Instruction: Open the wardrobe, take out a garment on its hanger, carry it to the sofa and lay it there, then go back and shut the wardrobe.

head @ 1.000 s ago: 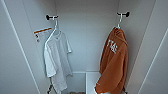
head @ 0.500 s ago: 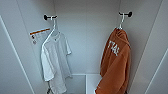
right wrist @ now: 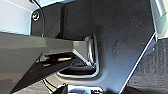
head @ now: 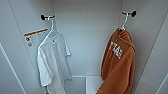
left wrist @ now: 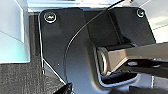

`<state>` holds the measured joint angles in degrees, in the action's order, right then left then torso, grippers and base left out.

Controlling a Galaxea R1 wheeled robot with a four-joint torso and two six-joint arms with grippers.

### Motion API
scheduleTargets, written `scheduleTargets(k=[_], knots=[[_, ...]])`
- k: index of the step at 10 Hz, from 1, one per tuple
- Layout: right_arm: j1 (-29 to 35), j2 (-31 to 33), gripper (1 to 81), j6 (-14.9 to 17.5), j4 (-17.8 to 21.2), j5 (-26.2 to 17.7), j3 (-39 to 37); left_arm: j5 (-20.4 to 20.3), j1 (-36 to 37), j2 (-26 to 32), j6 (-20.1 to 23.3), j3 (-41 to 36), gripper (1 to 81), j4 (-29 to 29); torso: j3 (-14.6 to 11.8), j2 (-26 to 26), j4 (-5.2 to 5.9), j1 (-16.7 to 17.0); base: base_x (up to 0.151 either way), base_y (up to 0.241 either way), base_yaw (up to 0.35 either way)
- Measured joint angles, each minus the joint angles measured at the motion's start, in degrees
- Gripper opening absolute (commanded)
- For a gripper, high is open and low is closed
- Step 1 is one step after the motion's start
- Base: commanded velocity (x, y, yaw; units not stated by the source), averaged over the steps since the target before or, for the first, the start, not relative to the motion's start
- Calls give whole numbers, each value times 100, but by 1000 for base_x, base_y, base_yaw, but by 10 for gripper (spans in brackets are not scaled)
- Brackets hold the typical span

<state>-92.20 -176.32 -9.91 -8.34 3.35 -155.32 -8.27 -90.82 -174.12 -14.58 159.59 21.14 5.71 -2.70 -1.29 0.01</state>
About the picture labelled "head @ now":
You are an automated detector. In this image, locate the white t-shirt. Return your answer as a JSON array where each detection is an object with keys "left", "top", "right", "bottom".
[{"left": 36, "top": 31, "right": 73, "bottom": 94}]

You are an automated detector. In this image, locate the orange hoodie with white print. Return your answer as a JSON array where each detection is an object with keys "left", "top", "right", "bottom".
[{"left": 96, "top": 27, "right": 137, "bottom": 94}]

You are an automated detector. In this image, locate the orange label strip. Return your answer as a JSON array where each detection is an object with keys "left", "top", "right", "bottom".
[{"left": 23, "top": 28, "right": 50, "bottom": 38}]

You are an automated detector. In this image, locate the white wardrobe carcass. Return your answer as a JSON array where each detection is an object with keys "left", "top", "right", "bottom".
[{"left": 8, "top": 0, "right": 168, "bottom": 94}]

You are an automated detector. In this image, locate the white wardrobe door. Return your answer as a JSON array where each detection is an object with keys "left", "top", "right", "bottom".
[
  {"left": 0, "top": 0, "right": 27, "bottom": 94},
  {"left": 143, "top": 0, "right": 168, "bottom": 94}
]

